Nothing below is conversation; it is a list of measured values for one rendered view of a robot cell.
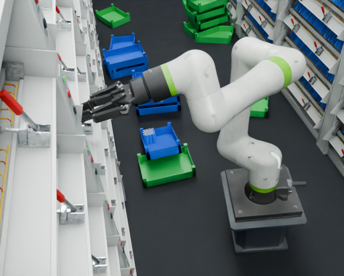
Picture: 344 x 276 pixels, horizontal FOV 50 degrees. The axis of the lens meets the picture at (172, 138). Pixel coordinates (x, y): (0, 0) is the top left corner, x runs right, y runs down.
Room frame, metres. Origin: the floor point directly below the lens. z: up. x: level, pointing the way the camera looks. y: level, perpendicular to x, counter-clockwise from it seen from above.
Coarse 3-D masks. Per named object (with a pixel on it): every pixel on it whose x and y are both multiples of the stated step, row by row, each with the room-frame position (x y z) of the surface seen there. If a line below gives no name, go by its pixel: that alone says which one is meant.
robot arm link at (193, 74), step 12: (180, 60) 0.84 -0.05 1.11; (192, 60) 0.83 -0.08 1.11; (204, 60) 0.83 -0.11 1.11; (168, 72) 0.82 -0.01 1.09; (180, 72) 0.81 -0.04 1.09; (192, 72) 0.81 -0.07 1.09; (204, 72) 0.81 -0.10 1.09; (168, 84) 0.80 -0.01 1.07; (180, 84) 0.80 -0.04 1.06; (192, 84) 0.80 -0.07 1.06; (204, 84) 0.79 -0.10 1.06; (216, 84) 0.81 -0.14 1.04; (192, 96) 0.79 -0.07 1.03; (204, 96) 0.78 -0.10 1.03
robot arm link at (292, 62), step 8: (272, 48) 1.11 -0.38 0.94; (280, 48) 1.10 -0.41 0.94; (288, 48) 1.09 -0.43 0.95; (272, 56) 1.04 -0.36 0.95; (280, 56) 1.03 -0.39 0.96; (288, 56) 1.03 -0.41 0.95; (296, 56) 1.04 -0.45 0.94; (280, 64) 0.99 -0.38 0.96; (288, 64) 1.00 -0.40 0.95; (296, 64) 1.02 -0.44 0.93; (304, 64) 1.04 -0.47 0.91; (288, 72) 0.98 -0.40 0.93; (296, 72) 1.00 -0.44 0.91; (288, 80) 0.97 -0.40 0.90
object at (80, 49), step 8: (80, 48) 1.22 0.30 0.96; (80, 56) 1.21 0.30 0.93; (80, 64) 1.16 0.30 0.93; (80, 88) 1.01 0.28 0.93; (88, 88) 1.02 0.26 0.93; (80, 96) 0.97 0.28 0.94; (88, 96) 0.97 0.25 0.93; (88, 120) 0.85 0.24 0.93; (88, 136) 0.78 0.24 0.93; (88, 144) 0.75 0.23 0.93; (96, 160) 0.69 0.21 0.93; (96, 168) 0.63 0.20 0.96
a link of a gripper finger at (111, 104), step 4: (120, 96) 0.80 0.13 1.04; (124, 96) 0.80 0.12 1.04; (112, 100) 0.80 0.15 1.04; (116, 100) 0.80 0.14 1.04; (104, 104) 0.80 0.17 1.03; (108, 104) 0.79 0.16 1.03; (112, 104) 0.79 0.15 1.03; (96, 108) 0.79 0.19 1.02; (100, 108) 0.79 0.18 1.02; (104, 108) 0.79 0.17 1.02; (108, 108) 0.79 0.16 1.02; (88, 112) 0.78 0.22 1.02; (92, 112) 0.78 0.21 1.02; (96, 112) 0.78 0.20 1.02
